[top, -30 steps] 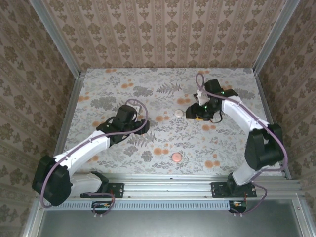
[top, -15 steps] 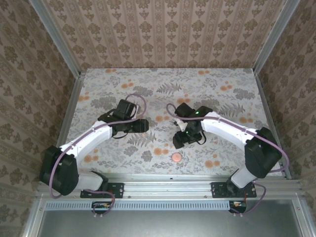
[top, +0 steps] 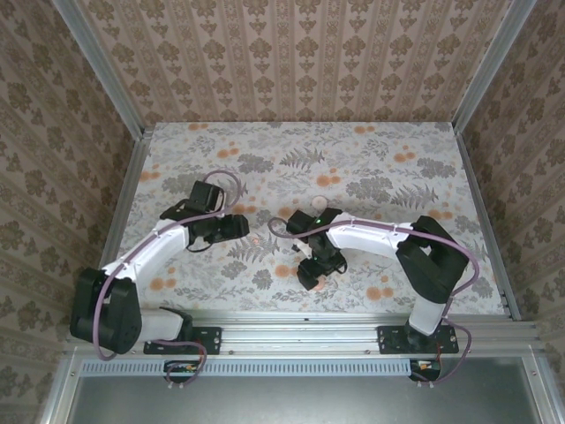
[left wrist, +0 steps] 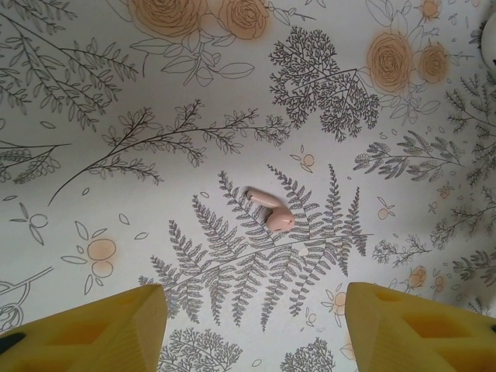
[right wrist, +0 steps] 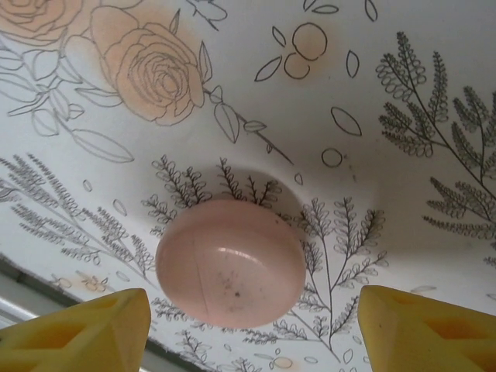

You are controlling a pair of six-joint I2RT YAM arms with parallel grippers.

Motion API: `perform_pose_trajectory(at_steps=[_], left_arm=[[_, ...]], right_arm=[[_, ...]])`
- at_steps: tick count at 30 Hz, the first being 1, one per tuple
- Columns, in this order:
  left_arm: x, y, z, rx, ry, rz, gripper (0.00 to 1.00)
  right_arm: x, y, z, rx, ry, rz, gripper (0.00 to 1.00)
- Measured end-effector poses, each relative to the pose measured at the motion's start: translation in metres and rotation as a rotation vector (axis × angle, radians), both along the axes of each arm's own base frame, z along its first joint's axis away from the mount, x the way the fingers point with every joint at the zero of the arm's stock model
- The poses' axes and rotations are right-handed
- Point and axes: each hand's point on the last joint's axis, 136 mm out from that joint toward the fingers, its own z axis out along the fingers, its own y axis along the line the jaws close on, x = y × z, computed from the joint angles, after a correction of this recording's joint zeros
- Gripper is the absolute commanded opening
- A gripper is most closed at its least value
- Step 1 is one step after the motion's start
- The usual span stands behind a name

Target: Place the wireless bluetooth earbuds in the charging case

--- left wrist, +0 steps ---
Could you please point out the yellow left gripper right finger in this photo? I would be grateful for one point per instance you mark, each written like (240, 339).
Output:
(387, 341)

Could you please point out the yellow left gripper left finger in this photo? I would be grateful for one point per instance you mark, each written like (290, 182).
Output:
(77, 341)

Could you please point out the white earbud charging case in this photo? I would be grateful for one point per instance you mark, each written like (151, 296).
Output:
(489, 46)

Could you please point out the pink earbud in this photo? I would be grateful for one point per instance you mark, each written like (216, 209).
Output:
(279, 219)

